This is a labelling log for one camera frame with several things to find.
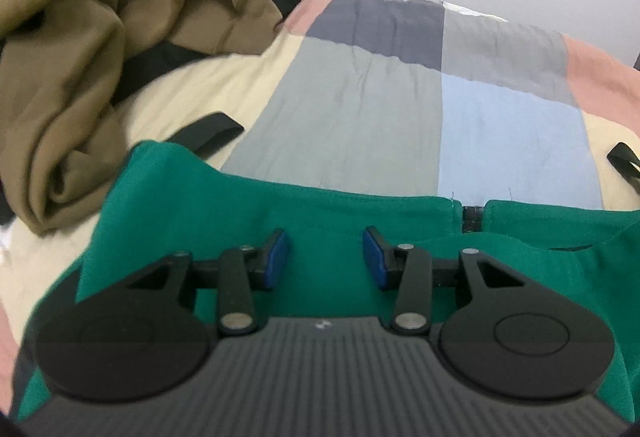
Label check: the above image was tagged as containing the brown hoodie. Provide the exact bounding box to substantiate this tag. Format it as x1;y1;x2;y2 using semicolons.
0;0;285;235

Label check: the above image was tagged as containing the black garment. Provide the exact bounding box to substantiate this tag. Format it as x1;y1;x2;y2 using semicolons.
111;0;303;108

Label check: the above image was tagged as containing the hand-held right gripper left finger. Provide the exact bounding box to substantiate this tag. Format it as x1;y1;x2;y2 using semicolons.
122;227;292;337

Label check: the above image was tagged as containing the black strap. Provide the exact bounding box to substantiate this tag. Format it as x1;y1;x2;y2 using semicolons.
606;142;640;195
165;113;246;156

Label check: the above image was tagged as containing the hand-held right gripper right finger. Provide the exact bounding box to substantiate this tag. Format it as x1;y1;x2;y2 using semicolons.
361;225;530;336

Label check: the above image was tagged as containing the patchwork blanket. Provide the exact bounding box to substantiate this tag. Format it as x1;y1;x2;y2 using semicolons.
0;0;640;398

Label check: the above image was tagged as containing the green hoodie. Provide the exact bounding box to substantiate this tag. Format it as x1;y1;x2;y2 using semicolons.
7;141;640;433

